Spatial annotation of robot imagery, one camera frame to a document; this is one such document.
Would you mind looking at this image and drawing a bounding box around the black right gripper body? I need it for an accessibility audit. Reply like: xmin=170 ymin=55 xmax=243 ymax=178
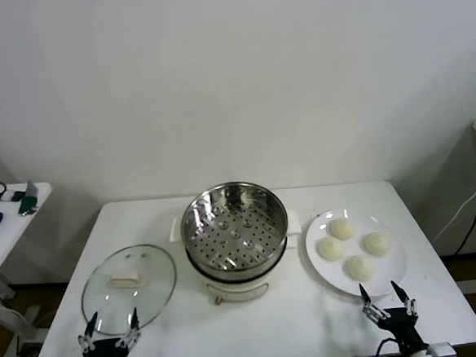
xmin=378 ymin=304 xmax=430 ymax=357

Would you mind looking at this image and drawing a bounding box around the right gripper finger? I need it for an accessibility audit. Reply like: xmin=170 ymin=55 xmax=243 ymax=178
xmin=390 ymin=279 xmax=418 ymax=320
xmin=358 ymin=281 xmax=390 ymax=327

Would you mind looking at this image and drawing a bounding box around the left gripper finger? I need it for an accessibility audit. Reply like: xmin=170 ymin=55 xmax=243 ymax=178
xmin=76 ymin=311 xmax=101 ymax=354
xmin=117 ymin=306 xmax=143 ymax=351

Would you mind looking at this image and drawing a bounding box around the white steamed baozi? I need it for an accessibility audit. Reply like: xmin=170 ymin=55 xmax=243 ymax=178
xmin=361 ymin=231 xmax=392 ymax=257
xmin=315 ymin=236 xmax=346 ymax=262
xmin=328 ymin=218 xmax=358 ymax=241
xmin=344 ymin=253 xmax=377 ymax=282

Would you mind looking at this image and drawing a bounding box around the round glass pot lid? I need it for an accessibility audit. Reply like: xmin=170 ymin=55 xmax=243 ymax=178
xmin=77 ymin=242 xmax=181 ymax=338

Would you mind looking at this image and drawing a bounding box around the stainless steel steamer basket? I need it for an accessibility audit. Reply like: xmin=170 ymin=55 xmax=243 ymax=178
xmin=177 ymin=178 xmax=293 ymax=284

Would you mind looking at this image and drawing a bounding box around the large white plate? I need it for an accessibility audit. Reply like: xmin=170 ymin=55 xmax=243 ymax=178
xmin=303 ymin=204 xmax=411 ymax=303

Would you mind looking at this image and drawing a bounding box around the white side table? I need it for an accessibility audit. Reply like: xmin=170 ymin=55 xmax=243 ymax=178
xmin=0 ymin=179 xmax=65 ymax=357

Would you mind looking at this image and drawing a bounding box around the green tool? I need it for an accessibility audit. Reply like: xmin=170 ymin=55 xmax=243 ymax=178
xmin=15 ymin=178 xmax=41 ymax=218

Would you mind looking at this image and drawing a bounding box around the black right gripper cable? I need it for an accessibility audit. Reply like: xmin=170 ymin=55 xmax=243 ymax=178
xmin=375 ymin=337 xmax=403 ymax=357

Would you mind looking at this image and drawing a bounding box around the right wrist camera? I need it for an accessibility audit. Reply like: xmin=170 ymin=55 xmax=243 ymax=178
xmin=412 ymin=341 xmax=458 ymax=357

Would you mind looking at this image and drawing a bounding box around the white power cable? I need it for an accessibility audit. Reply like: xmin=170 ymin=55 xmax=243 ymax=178
xmin=427 ymin=169 xmax=476 ymax=242

